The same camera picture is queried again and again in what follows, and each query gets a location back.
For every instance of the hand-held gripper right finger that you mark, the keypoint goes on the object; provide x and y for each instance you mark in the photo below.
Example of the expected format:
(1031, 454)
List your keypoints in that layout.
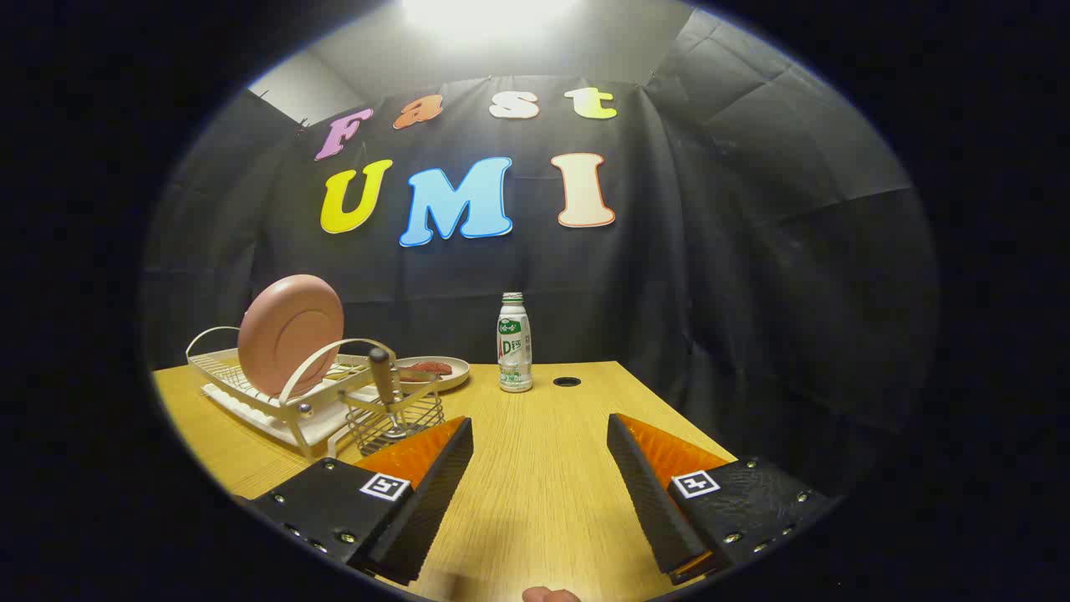
(648, 493)

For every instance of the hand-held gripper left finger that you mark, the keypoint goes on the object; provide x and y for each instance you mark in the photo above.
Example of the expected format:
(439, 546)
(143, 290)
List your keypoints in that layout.
(435, 493)

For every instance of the pink plate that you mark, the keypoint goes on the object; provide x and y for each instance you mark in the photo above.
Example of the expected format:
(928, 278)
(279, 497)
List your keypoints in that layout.
(288, 334)

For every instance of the beige round plate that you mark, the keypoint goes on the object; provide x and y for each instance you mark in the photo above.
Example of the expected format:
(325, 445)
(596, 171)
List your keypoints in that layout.
(456, 374)

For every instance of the brown meat patty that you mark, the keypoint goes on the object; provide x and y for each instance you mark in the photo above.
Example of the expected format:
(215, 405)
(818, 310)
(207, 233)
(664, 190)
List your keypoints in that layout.
(428, 367)

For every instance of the white green-label drink bottle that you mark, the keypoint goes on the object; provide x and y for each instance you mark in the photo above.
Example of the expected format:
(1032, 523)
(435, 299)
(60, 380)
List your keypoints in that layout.
(515, 359)

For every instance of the black backdrop cloth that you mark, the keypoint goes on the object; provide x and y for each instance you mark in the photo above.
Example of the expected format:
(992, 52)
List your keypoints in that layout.
(710, 251)

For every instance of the bright ceiling light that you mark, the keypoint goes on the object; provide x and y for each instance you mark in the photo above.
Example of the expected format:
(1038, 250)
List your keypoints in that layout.
(489, 17)

